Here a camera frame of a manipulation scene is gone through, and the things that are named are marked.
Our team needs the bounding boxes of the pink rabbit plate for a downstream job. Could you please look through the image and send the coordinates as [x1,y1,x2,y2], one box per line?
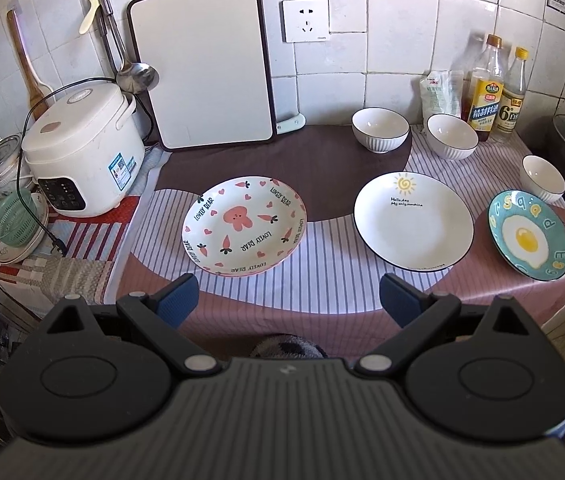
[182,176,307,278]

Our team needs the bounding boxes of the white cutting board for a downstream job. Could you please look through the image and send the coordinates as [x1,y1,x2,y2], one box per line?
[127,0,276,151]

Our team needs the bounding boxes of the steel ladle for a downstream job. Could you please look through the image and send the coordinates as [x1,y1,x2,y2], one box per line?
[99,0,159,94]

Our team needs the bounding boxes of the white vinegar bottle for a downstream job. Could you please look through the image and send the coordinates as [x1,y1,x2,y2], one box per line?
[490,47,529,142]

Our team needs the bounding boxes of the white wall socket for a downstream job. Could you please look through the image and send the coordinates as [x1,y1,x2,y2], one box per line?
[281,0,330,44]

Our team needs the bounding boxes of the striped tablecloth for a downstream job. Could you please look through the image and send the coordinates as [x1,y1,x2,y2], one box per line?
[108,126,565,359]

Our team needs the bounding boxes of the white ribbed bowl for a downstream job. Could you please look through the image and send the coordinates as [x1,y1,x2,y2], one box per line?
[520,154,565,204]
[425,114,479,160]
[352,107,409,154]

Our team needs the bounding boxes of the white cutting board stand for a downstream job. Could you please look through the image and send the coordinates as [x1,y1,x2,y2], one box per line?
[276,114,307,136]

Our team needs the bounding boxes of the teal fried egg plate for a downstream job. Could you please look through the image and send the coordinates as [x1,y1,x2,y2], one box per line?
[488,190,565,282]

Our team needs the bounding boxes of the white spoon hanging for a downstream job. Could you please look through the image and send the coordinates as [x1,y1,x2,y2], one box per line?
[78,0,100,35]

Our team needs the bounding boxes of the wooden spatula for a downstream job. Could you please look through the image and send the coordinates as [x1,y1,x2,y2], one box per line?
[6,9,54,120]

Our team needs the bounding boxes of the white rice cooker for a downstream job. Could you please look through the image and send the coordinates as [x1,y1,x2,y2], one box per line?
[22,82,145,218]

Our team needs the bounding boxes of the red striped cloth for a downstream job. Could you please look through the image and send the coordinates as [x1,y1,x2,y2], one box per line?
[0,146,171,311]

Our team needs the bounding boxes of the green colander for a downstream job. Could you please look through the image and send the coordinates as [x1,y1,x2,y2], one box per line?
[0,188,48,247]

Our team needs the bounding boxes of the white salt bag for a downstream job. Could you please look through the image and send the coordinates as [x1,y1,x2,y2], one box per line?
[419,70,464,124]

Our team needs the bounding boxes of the cooking wine bottle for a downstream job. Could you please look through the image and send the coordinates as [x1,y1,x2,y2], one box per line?
[463,35,504,142]

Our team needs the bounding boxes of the stacked white dishes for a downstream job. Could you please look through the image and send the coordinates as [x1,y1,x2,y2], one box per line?
[0,188,49,263]

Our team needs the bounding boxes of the white sun plate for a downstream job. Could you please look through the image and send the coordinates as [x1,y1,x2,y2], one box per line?
[353,172,475,272]

